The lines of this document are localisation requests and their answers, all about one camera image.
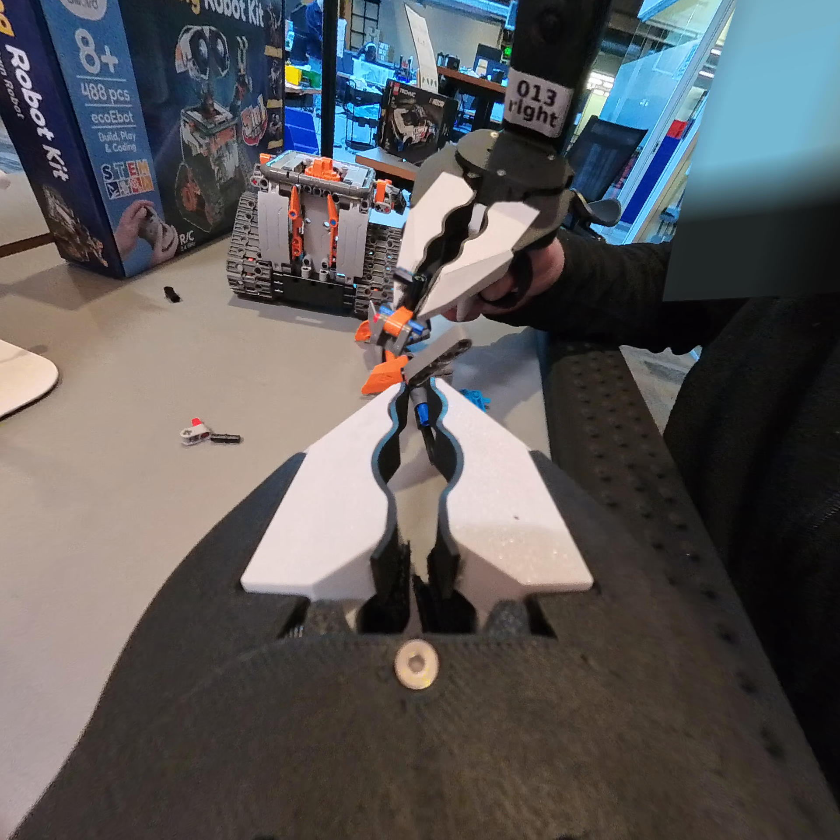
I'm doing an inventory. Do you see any small blue bin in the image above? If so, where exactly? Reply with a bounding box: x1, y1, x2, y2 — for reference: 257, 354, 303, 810
283, 105, 322, 155

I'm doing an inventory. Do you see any white book stand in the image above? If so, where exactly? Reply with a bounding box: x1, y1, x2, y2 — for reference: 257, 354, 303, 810
0, 338, 60, 421

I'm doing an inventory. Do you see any black dimpled pad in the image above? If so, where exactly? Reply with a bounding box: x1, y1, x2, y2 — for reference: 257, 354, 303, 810
541, 338, 840, 802

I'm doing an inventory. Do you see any person's right forearm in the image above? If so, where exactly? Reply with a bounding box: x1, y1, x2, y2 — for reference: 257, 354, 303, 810
505, 233, 742, 349

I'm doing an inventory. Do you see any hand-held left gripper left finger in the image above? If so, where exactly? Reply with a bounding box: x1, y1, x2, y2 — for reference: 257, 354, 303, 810
241, 384, 408, 630

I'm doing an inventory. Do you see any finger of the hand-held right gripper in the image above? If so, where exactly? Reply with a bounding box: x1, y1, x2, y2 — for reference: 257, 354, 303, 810
395, 172, 476, 308
419, 202, 540, 319

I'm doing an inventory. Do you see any grey office chair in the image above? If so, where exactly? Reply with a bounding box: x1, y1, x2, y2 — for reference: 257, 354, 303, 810
564, 117, 648, 229

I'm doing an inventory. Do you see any tracked toy robot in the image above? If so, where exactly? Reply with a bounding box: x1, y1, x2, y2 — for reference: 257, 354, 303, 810
226, 150, 408, 319

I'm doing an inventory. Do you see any black pole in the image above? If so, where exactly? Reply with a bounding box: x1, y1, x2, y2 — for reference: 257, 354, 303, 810
320, 0, 347, 161

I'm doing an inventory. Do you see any dark grey angled toy beam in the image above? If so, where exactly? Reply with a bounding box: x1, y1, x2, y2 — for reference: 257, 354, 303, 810
402, 327, 472, 463

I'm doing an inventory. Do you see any person's right hand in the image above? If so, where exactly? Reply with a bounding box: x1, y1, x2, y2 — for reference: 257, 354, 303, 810
443, 233, 567, 324

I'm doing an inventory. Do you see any blue robot kit box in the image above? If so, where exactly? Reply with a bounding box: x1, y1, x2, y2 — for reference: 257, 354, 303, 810
0, 0, 286, 280

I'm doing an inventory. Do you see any black toy car box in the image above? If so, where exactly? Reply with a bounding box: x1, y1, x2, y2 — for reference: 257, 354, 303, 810
375, 80, 458, 157

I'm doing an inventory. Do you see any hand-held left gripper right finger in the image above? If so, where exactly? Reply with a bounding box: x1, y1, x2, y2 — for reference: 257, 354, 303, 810
428, 381, 595, 631

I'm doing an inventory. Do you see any wooden workbench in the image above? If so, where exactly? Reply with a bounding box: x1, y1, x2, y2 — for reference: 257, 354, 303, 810
354, 66, 508, 191

